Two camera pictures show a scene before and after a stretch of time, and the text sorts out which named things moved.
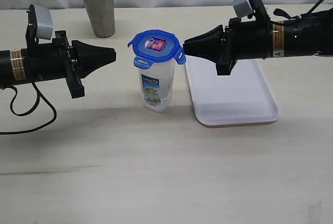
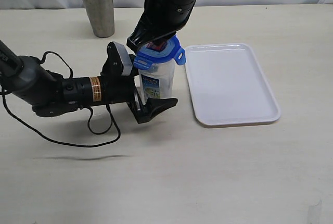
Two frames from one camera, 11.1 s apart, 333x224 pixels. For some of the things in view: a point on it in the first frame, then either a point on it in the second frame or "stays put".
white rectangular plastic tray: x=246 y=96 stays put
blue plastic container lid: x=151 y=46 stays put
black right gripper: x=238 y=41 to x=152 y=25
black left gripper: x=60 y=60 to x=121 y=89
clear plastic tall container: x=156 y=84 stays put
